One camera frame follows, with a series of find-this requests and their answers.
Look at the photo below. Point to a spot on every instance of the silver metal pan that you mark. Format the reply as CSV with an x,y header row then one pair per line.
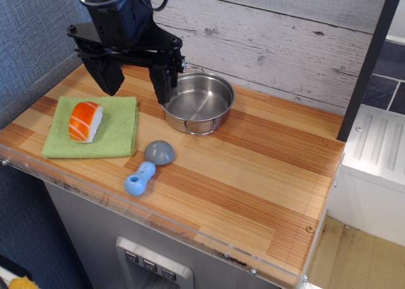
x,y
200,103

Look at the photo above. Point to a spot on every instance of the green microfiber cloth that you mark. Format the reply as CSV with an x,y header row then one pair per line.
x,y
115,136

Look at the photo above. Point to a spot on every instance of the white ribbed appliance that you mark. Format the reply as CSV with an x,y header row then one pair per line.
x,y
368,193

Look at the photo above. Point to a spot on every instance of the clear acrylic edge guard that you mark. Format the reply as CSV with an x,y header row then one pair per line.
x,y
271,273

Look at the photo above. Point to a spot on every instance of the silver dispenser button panel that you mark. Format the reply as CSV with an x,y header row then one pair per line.
x,y
146,268

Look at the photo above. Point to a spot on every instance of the yellow and black object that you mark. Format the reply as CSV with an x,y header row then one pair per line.
x,y
15,276

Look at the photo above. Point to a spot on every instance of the black vertical frame post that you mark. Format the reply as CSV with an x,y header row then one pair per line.
x,y
381,30

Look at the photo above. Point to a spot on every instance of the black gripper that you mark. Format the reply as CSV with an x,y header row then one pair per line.
x,y
123,31

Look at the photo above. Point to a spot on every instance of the salmon nigiri sushi toy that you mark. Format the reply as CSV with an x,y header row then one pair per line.
x,y
84,121

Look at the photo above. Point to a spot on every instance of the grey scoop with blue handle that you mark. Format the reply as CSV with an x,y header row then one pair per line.
x,y
157,153

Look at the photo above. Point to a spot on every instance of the grey toy fridge cabinet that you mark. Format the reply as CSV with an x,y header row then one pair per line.
x,y
94,225

